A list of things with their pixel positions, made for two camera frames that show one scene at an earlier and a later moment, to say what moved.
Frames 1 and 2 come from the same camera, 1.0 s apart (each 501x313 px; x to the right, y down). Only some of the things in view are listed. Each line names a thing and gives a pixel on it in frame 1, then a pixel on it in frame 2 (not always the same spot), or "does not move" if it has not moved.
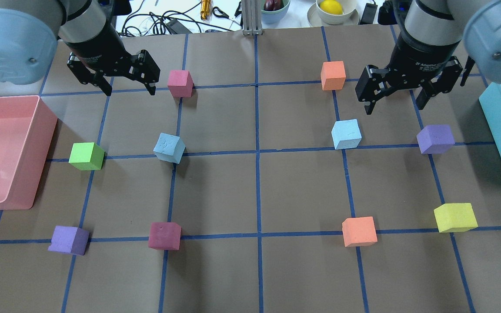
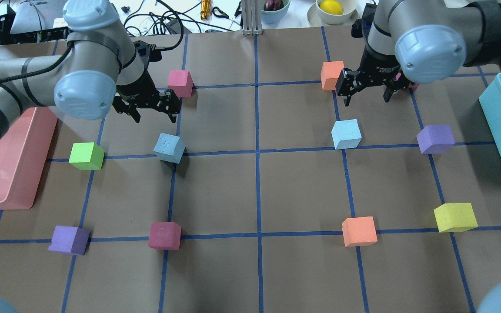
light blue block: [169, 148] does not move
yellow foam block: [455, 218] does not move
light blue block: [346, 134] does not move
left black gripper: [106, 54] to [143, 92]
